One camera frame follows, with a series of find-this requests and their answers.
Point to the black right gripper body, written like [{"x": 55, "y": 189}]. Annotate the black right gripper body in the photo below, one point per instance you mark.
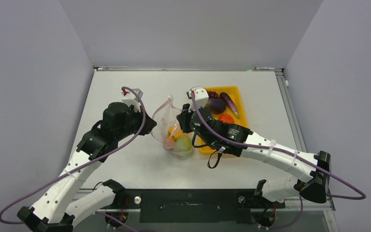
[{"x": 188, "y": 125}]

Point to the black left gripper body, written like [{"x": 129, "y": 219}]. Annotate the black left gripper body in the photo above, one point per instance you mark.
[{"x": 135, "y": 123}]

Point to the yellow bell pepper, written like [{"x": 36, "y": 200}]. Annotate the yellow bell pepper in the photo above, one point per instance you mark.
[{"x": 174, "y": 133}]

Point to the clear pink-dotted zip bag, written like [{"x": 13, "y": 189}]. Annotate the clear pink-dotted zip bag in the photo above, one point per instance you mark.
[{"x": 165, "y": 117}]

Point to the green cabbage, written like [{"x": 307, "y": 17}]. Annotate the green cabbage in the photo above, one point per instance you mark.
[{"x": 183, "y": 147}]

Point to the green orange mango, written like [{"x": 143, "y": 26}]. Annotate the green orange mango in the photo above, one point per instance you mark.
[{"x": 168, "y": 143}]

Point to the large purple eggplant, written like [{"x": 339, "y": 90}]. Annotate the large purple eggplant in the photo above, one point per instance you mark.
[{"x": 216, "y": 106}]

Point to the orange pumpkin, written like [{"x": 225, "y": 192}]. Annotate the orange pumpkin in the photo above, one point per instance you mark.
[{"x": 226, "y": 118}]

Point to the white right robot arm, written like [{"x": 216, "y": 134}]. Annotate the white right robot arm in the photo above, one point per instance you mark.
[{"x": 307, "y": 171}]

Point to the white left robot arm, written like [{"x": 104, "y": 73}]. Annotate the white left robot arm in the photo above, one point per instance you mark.
[{"x": 56, "y": 211}]

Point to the dark red grape bunch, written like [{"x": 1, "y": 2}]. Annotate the dark red grape bunch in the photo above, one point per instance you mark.
[{"x": 213, "y": 95}]

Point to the slim purple eggplant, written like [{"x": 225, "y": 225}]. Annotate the slim purple eggplant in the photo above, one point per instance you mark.
[{"x": 230, "y": 103}]

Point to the yellow plastic tray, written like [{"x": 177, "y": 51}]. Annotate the yellow plastic tray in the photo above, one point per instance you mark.
[{"x": 234, "y": 94}]

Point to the marker pen on ledge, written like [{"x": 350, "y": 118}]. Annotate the marker pen on ledge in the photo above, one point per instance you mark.
[{"x": 264, "y": 68}]

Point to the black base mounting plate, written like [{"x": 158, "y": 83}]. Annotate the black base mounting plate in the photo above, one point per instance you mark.
[{"x": 193, "y": 205}]

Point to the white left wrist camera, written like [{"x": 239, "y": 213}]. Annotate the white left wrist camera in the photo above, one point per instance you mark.
[{"x": 131, "y": 100}]

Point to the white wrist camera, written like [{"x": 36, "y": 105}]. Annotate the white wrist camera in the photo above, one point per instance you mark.
[
  {"x": 131, "y": 100},
  {"x": 200, "y": 96}
]

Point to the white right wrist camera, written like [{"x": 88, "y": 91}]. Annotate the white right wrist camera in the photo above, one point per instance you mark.
[{"x": 200, "y": 96}]

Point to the aluminium side rail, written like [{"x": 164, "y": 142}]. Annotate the aluminium side rail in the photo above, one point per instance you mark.
[{"x": 283, "y": 85}]

